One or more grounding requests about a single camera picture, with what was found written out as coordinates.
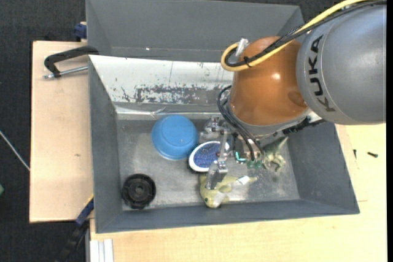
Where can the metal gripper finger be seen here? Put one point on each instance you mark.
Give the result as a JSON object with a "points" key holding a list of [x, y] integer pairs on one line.
{"points": [[215, 125], [216, 171]]}

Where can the yellow-green soft toy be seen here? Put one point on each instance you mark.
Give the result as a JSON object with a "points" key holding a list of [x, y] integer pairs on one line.
{"points": [[227, 185]]}

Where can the green toy dinosaur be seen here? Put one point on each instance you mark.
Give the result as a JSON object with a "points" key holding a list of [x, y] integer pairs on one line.
{"points": [[274, 155]]}

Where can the blue bowl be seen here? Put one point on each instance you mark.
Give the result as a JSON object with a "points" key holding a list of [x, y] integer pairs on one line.
{"points": [[173, 136]]}

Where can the grey metal bin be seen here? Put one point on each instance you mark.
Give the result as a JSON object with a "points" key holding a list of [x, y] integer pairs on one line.
{"points": [[138, 156]]}

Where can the black ribbed round cap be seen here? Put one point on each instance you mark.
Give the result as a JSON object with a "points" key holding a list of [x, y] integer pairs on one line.
{"points": [[138, 191]]}

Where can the small black screw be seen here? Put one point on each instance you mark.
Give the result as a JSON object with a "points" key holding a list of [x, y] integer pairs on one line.
{"points": [[372, 155]]}

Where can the pale wood board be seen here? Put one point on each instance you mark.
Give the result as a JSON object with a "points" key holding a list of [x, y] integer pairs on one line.
{"points": [[59, 138]]}

